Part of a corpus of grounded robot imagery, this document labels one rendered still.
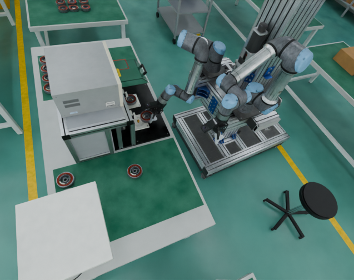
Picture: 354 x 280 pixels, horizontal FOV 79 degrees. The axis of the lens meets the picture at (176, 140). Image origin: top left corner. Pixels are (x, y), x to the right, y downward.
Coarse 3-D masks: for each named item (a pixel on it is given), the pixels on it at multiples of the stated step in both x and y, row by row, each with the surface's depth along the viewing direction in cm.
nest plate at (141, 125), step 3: (138, 114) 187; (138, 117) 185; (135, 120) 183; (135, 123) 181; (138, 123) 182; (141, 123) 182; (144, 123) 183; (147, 123) 183; (135, 126) 180; (138, 126) 180; (141, 126) 181; (144, 126) 181; (147, 126) 181; (135, 129) 178; (138, 129) 179
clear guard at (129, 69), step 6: (126, 60) 180; (132, 60) 181; (120, 66) 175; (126, 66) 176; (132, 66) 177; (138, 66) 180; (120, 72) 171; (126, 72) 172; (132, 72) 173; (138, 72) 174; (120, 78) 167; (126, 78) 168; (132, 78) 169; (138, 78) 170; (144, 78) 175
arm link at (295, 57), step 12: (288, 48) 116; (300, 48) 114; (288, 60) 118; (300, 60) 113; (288, 72) 122; (300, 72) 120; (276, 84) 134; (264, 96) 148; (276, 96) 142; (264, 108) 152
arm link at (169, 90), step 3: (168, 84) 162; (168, 87) 160; (171, 87) 161; (174, 87) 164; (165, 90) 162; (168, 90) 160; (171, 90) 160; (174, 90) 162; (162, 93) 164; (165, 93) 163; (168, 93) 162; (171, 93) 162; (162, 96) 165; (165, 96) 164; (168, 96) 164; (171, 96) 166; (165, 99) 166; (168, 99) 168
